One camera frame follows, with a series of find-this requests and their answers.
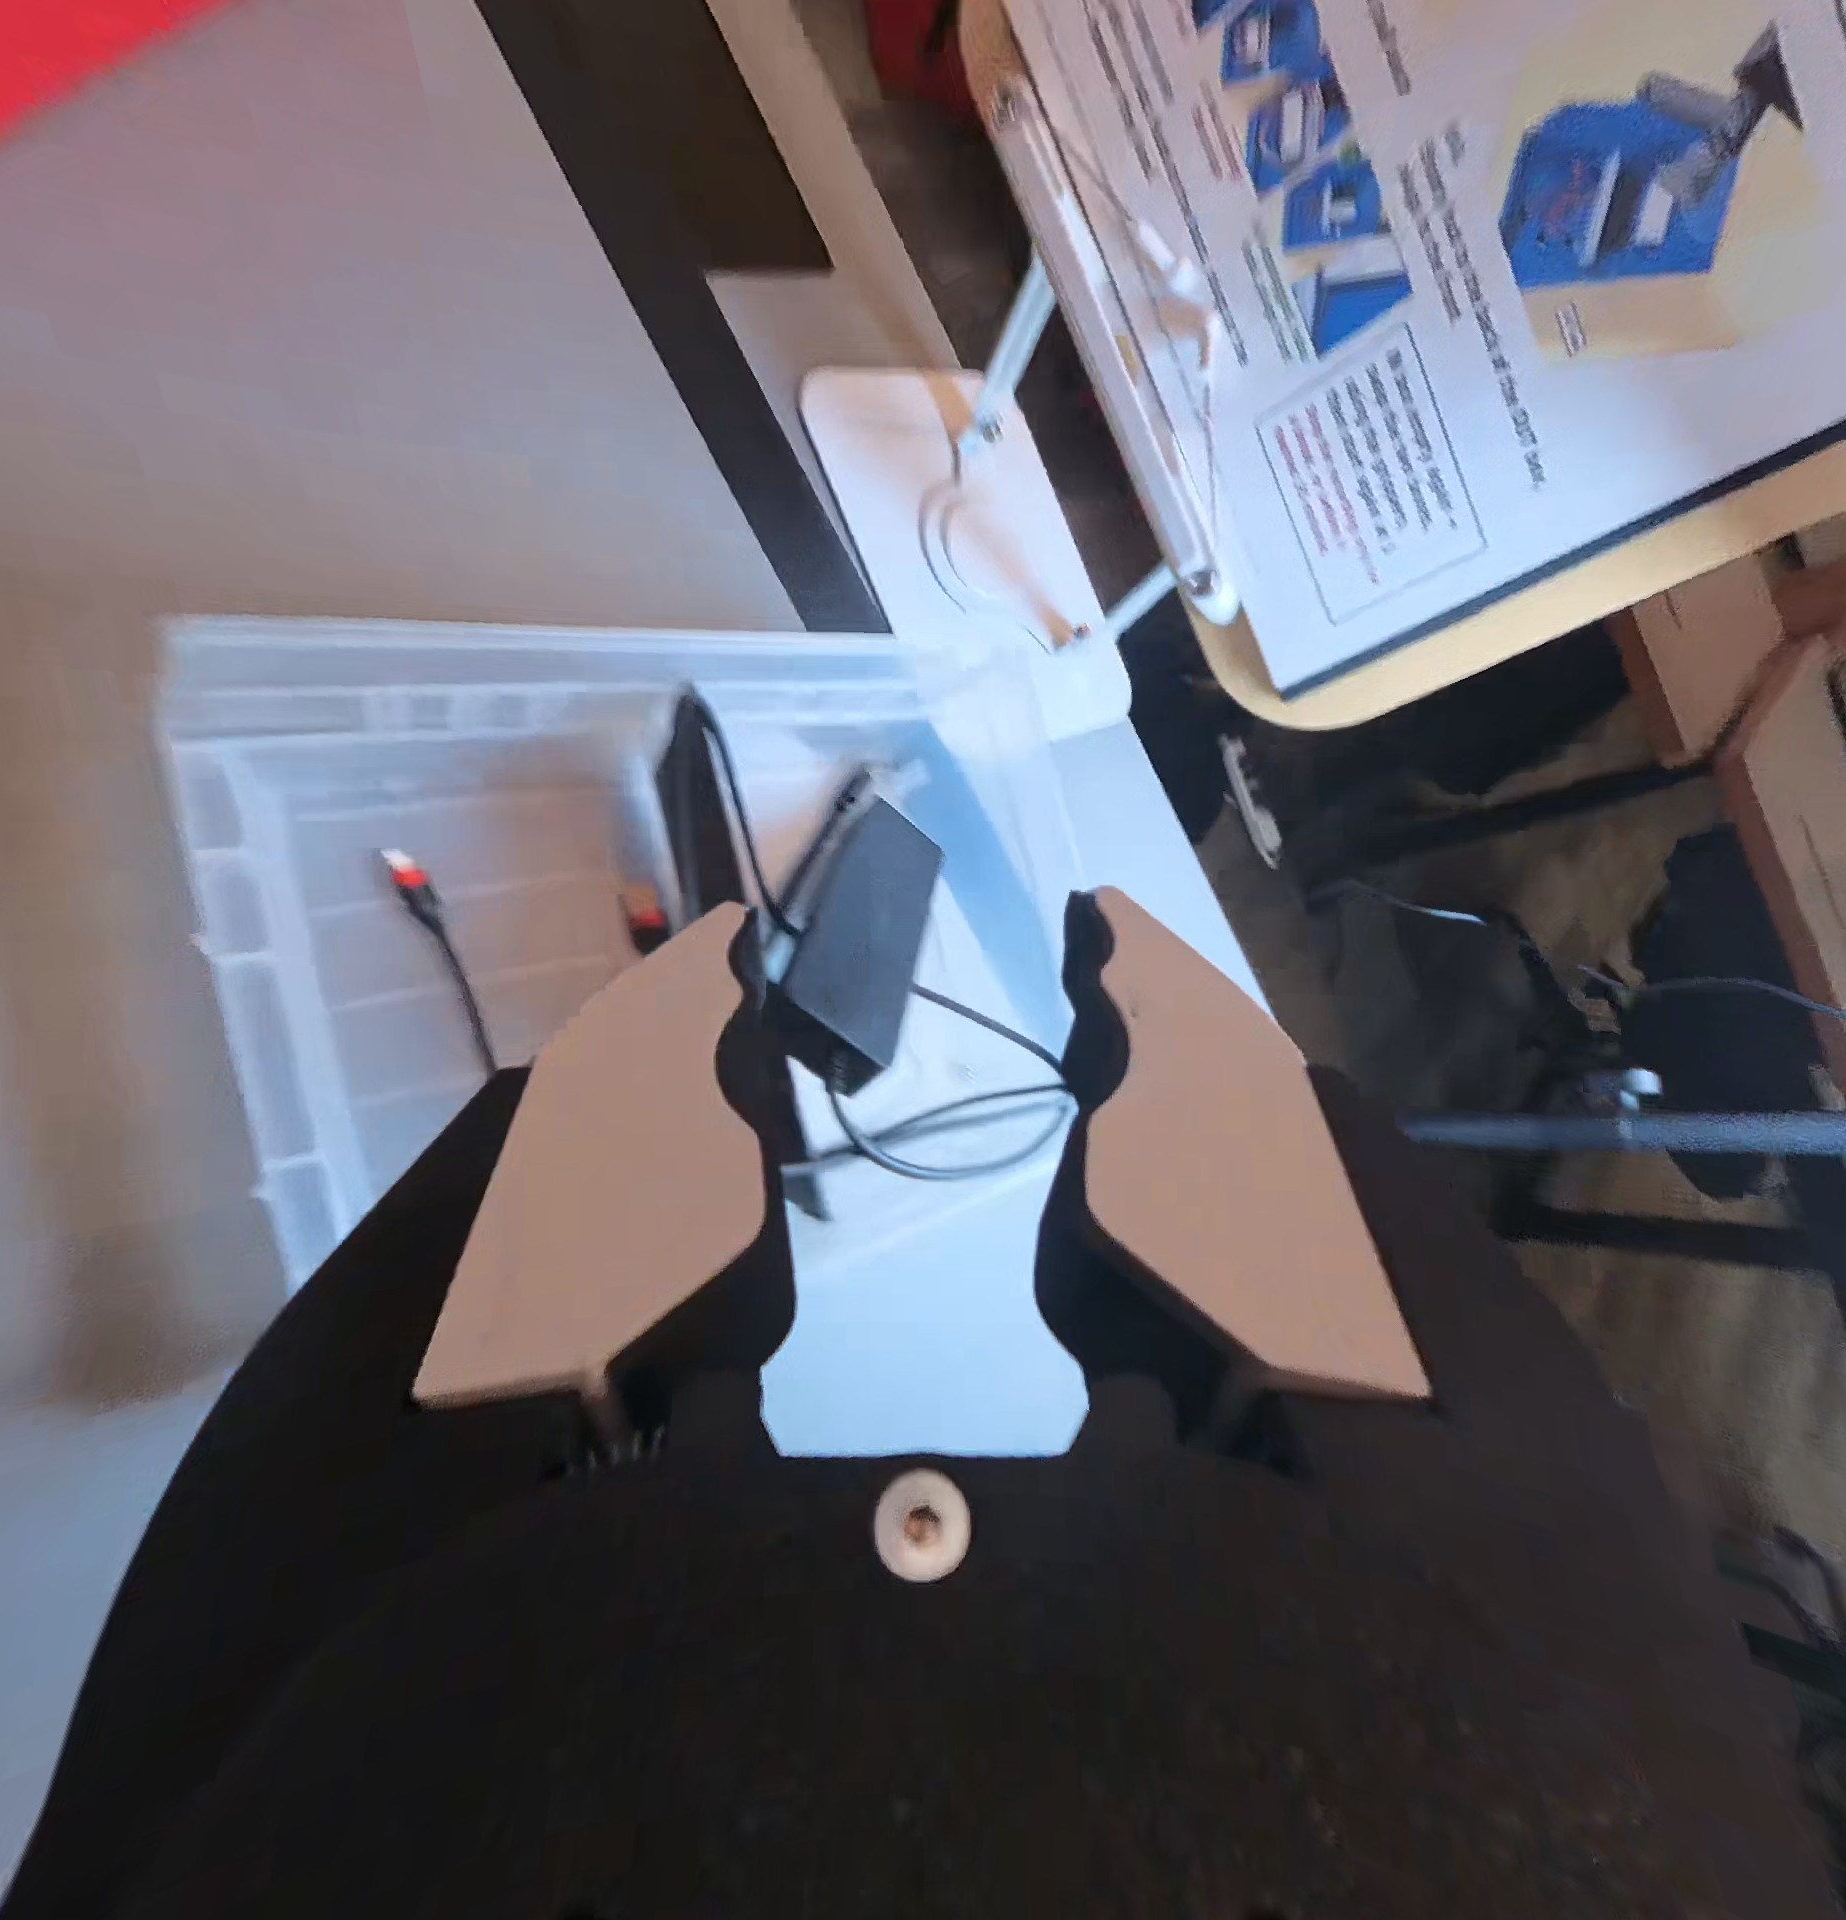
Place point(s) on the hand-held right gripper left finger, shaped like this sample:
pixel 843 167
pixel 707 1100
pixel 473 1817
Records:
pixel 607 1201

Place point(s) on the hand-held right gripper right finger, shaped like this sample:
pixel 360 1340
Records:
pixel 1222 1201

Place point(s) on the black USB hub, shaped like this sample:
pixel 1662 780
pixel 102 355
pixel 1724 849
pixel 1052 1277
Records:
pixel 862 931

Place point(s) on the clear plastic bin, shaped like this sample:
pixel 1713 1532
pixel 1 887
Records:
pixel 336 706

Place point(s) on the red plastic bin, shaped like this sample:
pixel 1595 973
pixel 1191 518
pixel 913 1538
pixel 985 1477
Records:
pixel 38 46

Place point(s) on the black bin divider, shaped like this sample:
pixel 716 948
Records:
pixel 691 810

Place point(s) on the white power strip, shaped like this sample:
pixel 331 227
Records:
pixel 1252 795

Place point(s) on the black office chair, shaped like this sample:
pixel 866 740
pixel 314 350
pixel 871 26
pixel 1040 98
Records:
pixel 1703 1050

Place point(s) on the tan document board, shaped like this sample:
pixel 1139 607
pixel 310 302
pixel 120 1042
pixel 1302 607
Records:
pixel 1462 667

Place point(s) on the background wooden table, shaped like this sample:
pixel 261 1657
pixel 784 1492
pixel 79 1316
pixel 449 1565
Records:
pixel 1807 780

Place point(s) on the printed instruction sheet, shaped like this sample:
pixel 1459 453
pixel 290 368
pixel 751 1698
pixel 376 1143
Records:
pixel 1462 225

